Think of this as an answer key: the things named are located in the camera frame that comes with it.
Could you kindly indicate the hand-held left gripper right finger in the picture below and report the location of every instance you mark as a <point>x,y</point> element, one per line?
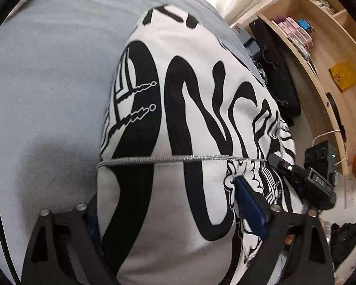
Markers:
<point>250,210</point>

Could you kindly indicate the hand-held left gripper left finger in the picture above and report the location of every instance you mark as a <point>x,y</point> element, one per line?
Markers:
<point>92,222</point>

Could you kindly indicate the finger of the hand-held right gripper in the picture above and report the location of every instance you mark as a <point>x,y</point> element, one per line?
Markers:
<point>287,167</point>

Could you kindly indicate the stack of pink boxes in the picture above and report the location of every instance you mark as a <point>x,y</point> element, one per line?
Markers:
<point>293,34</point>

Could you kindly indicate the white cardboard box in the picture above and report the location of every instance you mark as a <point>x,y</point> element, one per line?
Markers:
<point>238,29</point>

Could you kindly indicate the black garment by shelf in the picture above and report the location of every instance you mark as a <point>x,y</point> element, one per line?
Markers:
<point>276,71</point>

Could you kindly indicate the small blue box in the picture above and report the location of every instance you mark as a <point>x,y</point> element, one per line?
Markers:
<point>304,25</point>

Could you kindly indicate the black and white printed jacket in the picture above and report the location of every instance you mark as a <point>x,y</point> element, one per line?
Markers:
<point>178,124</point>

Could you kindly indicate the wooden bookshelf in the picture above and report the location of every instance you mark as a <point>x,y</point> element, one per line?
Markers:
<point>338,50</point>

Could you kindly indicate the black white patterned cloth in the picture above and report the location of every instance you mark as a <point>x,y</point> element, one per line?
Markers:
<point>259,69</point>

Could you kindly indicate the yellow cloth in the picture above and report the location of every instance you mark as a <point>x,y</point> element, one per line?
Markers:
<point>344,75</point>

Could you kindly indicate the small black bag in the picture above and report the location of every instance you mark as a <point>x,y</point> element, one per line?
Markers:
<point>347,243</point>

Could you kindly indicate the row of books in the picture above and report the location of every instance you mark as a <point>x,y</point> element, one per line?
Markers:
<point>322,3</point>

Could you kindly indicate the bed with blue sheet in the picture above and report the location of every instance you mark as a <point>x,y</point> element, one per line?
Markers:
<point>53,95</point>

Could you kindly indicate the black box device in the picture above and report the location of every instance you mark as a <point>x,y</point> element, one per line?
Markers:
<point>322,153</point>

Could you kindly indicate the person's right hand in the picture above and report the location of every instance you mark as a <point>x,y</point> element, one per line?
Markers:
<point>288,239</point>

